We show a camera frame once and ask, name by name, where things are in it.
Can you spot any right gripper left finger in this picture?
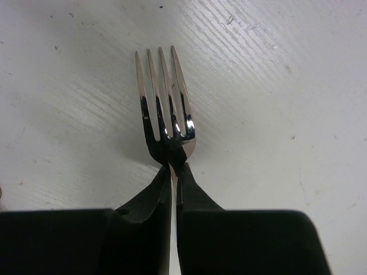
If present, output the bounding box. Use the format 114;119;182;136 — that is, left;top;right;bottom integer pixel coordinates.
1;167;171;274

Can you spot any silver fork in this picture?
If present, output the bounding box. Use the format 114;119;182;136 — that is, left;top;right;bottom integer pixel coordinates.
134;45;197;275

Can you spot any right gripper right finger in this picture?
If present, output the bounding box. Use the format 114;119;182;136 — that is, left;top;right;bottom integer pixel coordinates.
177;164;331;274

